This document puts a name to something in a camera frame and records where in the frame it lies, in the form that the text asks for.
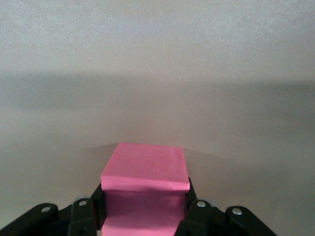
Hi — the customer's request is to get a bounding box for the red foam cube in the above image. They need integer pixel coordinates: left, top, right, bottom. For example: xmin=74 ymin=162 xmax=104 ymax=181
xmin=100 ymin=142 xmax=190 ymax=236

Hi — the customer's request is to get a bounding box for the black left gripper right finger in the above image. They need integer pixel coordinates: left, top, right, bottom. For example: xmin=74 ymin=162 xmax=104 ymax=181
xmin=173 ymin=177 xmax=279 ymax=236

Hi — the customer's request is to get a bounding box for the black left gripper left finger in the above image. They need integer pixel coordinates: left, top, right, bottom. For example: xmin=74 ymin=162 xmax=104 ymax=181
xmin=0 ymin=183 xmax=106 ymax=236

